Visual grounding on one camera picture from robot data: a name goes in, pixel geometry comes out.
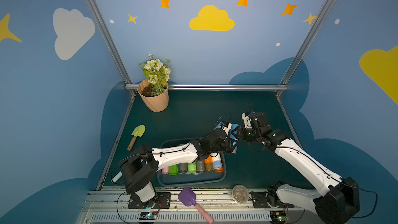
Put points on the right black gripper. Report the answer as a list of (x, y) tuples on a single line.
[(246, 133)]

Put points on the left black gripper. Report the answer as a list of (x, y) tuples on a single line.
[(226, 138)]

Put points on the blue trash bag roll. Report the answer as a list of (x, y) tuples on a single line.
[(234, 133), (225, 126)]

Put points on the orange trash bag roll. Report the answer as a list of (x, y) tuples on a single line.
[(209, 163), (219, 170)]

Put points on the white roll blue end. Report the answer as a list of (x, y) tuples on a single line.
[(217, 161)]

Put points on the grey trash bag roll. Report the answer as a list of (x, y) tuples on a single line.
[(182, 168)]

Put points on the green trash bag roll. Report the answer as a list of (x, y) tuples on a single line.
[(173, 170)]

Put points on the pink trash bag roll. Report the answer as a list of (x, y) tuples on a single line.
[(165, 171)]

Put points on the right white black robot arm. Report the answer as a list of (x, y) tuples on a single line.
[(334, 199)]

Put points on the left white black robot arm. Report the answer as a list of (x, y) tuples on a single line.
[(139, 168)]

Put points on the teal plastic storage box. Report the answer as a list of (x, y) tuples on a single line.
[(182, 180)]

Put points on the round clear lid dish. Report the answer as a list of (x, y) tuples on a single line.
[(240, 194)]

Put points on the beige flower pot with plant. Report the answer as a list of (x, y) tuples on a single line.
[(154, 90)]

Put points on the right circuit board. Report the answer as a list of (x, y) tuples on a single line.
[(278, 217)]

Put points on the circuit board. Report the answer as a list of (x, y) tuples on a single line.
[(150, 216), (278, 217)]

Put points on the left circuit board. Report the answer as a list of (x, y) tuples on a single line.
[(150, 216)]

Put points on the light blue toy shovel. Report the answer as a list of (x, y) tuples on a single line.
[(116, 178)]

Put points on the purple toy shovel pink handle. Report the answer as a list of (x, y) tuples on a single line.
[(188, 198)]

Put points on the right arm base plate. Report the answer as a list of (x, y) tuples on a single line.
[(267, 199)]

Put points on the green trowel wooden handle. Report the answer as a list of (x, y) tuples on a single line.
[(137, 132)]

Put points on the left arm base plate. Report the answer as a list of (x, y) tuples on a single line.
[(162, 200)]

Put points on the aluminium frame rail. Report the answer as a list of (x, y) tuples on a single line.
[(191, 87)]

